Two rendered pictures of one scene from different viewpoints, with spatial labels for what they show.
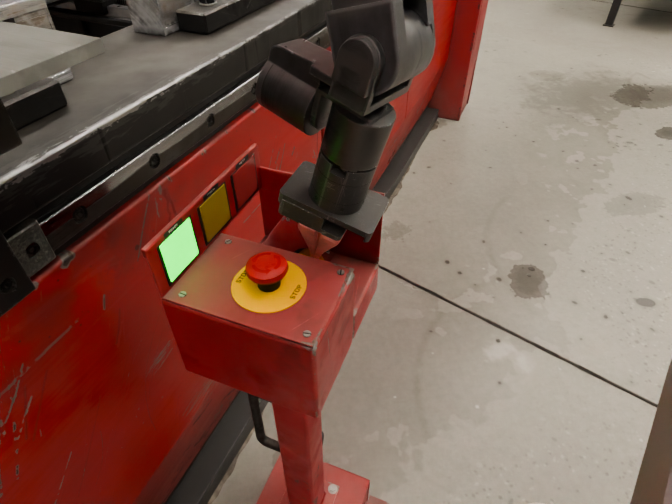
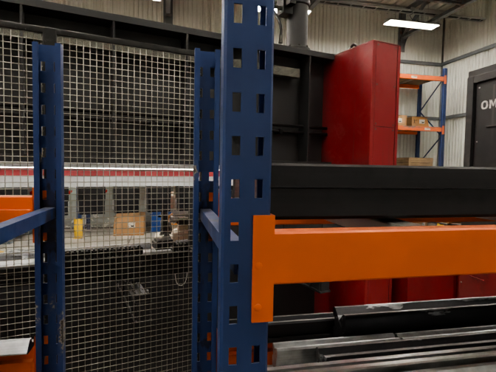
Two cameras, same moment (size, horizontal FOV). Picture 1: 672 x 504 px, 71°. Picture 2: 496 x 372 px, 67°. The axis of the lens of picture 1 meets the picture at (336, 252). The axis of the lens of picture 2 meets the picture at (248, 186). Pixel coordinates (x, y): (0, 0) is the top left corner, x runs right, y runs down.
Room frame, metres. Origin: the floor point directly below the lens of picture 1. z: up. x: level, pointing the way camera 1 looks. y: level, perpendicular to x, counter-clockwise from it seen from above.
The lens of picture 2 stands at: (2.20, 2.33, 1.48)
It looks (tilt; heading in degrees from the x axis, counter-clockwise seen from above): 3 degrees down; 220
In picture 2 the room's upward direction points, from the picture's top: 1 degrees clockwise
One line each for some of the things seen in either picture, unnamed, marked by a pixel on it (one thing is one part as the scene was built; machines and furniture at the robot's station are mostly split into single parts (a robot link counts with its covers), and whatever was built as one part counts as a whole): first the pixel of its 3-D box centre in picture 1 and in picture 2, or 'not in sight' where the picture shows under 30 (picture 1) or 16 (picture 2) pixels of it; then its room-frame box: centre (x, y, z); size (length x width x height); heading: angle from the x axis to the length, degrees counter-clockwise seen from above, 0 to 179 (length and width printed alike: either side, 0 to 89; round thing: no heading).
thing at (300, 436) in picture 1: (300, 435); not in sight; (0.36, 0.06, 0.39); 0.05 x 0.05 x 0.54; 69
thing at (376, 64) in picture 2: not in sight; (339, 210); (-0.46, 1.00, 1.15); 0.85 x 0.25 x 2.30; 67
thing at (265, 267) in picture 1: (267, 275); not in sight; (0.32, 0.06, 0.79); 0.04 x 0.04 x 0.04
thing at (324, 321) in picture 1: (283, 272); not in sight; (0.36, 0.06, 0.75); 0.20 x 0.16 x 0.18; 159
